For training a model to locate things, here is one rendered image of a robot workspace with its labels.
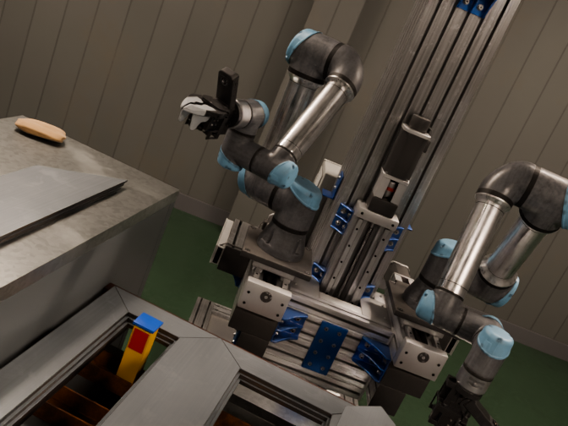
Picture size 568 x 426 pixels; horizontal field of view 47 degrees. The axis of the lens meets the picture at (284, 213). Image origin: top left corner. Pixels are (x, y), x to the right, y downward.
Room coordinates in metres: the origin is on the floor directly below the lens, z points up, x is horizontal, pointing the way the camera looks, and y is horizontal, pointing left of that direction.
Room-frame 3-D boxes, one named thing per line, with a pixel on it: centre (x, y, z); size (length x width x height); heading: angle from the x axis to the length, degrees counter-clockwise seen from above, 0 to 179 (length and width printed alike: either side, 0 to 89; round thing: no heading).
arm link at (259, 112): (1.71, 0.19, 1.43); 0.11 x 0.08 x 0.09; 159
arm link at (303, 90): (1.96, 0.09, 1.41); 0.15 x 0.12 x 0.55; 69
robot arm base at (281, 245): (1.91, -0.03, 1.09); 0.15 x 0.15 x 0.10
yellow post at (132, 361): (1.47, 0.21, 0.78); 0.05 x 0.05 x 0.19; 83
